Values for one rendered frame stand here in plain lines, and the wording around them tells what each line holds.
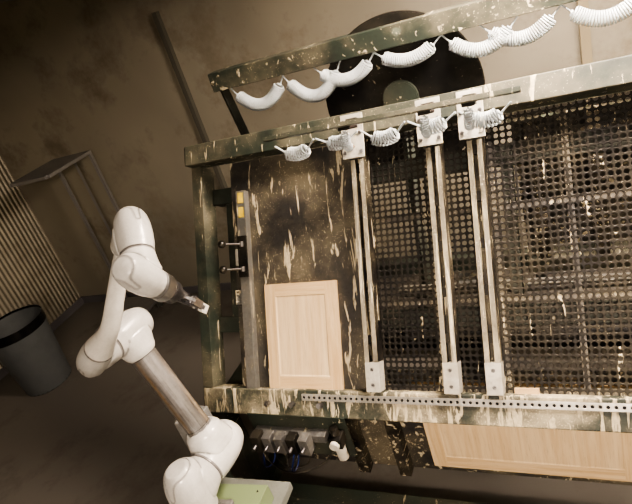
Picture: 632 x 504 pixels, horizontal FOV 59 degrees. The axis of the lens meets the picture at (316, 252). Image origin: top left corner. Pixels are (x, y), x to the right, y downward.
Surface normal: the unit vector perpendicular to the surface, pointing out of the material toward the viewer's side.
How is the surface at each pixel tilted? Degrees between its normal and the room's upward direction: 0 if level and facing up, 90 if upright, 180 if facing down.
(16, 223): 90
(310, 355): 58
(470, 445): 90
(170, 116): 90
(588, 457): 90
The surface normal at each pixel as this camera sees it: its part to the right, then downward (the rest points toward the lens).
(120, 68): -0.30, 0.51
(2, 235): 0.91, -0.11
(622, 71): -0.44, -0.02
